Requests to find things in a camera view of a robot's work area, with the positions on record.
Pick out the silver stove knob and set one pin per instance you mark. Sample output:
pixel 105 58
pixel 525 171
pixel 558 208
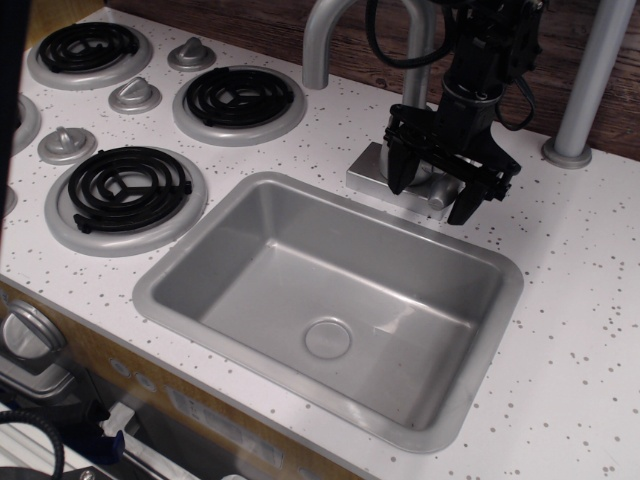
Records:
pixel 66 146
pixel 134 97
pixel 191 56

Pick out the back silver stove knob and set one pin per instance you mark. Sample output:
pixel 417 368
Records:
pixel 191 56

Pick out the silver gooseneck toy faucet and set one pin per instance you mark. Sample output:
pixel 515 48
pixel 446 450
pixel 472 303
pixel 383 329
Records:
pixel 368 174

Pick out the silver oven dial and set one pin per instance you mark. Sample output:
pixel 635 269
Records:
pixel 29 339

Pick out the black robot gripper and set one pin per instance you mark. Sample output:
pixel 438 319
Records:
pixel 455 138

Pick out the black coil burner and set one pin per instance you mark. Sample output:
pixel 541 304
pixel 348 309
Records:
pixel 238 106
pixel 125 201

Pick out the dark foreground post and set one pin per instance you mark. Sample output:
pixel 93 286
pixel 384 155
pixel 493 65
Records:
pixel 15 17

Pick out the back left coil burner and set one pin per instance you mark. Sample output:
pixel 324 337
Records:
pixel 91 55

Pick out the silver faucet lever handle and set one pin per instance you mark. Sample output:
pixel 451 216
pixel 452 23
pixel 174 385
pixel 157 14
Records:
pixel 443 188

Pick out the front black coil burner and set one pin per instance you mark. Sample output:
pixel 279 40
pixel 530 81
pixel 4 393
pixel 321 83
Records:
pixel 125 201

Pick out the left edge silver knob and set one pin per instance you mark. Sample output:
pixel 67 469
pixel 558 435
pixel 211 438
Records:
pixel 10 201

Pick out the middle silver stove knob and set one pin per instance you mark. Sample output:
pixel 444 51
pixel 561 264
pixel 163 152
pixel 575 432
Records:
pixel 134 97

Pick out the grey vertical support pole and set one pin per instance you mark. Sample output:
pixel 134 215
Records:
pixel 569 149

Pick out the blue clamp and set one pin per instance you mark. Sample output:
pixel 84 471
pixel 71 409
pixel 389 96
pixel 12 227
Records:
pixel 111 448

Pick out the grey plastic sink basin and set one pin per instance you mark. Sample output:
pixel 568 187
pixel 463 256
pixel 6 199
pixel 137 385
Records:
pixel 383 323

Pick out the far left coil burner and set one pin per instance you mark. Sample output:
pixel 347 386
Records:
pixel 29 119

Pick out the middle black coil burner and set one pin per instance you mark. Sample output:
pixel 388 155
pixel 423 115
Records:
pixel 238 106

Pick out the front silver stove knob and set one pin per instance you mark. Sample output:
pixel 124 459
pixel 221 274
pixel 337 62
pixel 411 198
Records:
pixel 66 146

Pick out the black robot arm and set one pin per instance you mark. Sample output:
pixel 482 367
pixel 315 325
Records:
pixel 493 43

